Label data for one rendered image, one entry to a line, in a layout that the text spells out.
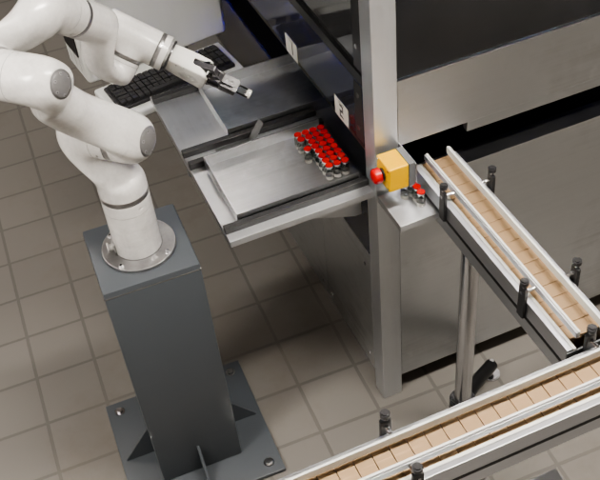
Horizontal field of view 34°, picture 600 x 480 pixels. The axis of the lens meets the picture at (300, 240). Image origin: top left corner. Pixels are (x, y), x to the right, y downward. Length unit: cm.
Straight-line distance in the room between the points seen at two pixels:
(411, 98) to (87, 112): 79
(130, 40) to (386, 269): 97
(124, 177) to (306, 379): 119
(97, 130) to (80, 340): 149
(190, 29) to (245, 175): 80
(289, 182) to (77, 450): 118
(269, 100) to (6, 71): 114
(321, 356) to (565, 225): 91
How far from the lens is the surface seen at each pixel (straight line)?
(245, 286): 355
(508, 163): 271
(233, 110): 286
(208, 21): 330
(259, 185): 259
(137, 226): 239
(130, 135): 219
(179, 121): 286
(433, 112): 246
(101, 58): 221
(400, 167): 238
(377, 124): 239
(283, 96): 289
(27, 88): 189
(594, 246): 320
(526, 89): 259
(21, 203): 413
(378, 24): 223
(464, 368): 286
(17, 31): 197
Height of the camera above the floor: 257
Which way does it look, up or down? 44 degrees down
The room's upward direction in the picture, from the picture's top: 7 degrees counter-clockwise
